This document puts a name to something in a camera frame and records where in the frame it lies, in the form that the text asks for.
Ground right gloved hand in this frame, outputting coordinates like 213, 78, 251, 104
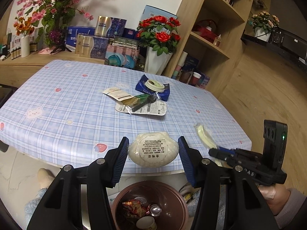
258, 184, 291, 215

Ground white flower vase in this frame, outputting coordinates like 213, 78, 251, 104
144, 47, 173, 75

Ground light blue poster board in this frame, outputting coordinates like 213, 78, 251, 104
140, 5, 177, 21

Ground white round pack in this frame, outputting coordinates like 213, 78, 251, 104
128, 132, 179, 168

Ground red basket on shelf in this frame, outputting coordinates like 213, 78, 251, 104
192, 19, 217, 43

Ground low wooden sideboard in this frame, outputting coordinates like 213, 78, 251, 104
0, 51, 105, 88

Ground red rose bouquet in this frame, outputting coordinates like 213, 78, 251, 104
136, 16, 181, 56

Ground small white vase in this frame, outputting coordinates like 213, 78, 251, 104
21, 35, 30, 58

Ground pink teal gift box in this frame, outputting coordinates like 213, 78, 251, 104
105, 45, 139, 69

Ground gold blue box lower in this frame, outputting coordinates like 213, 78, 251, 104
75, 34, 109, 60

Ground gold blue box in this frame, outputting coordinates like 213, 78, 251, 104
75, 34, 109, 60
95, 16, 126, 39

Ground red paper cup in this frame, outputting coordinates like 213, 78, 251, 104
189, 72, 201, 86

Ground pink blossom plant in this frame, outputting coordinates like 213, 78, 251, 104
16, 0, 94, 47

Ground orange flower bunch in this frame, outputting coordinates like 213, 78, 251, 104
14, 17, 34, 36

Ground crushed red cola can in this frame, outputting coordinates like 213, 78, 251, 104
121, 196, 162, 219

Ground wooden shelf unit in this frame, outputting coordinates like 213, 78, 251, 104
163, 0, 253, 97

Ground brown trash bin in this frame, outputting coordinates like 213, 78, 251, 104
111, 181, 188, 229

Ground small blue box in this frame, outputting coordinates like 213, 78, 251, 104
197, 73, 210, 89

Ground stack of pastel cups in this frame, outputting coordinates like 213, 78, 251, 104
171, 51, 188, 80

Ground cream plastic strip wrapper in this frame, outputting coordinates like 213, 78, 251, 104
194, 122, 225, 167

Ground green black wrapper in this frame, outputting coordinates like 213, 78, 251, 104
121, 93, 161, 113

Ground white paper sachet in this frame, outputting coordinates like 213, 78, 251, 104
102, 87, 133, 102

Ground dark brown cup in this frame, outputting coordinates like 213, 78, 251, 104
179, 70, 192, 84

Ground blue white carton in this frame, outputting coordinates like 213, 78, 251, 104
65, 26, 96, 51

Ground potted pale roses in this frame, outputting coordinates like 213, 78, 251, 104
249, 11, 279, 42

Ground gold blue box upper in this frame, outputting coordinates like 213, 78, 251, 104
95, 16, 126, 39

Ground blue checked tablecloth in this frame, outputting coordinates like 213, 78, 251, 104
1, 60, 252, 167

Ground dark blue snack wrapper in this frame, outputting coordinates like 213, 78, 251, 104
135, 75, 170, 102

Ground green yogurt cup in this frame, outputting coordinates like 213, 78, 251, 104
136, 216, 157, 230

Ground clear printed plastic bag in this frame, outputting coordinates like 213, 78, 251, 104
115, 100, 167, 116

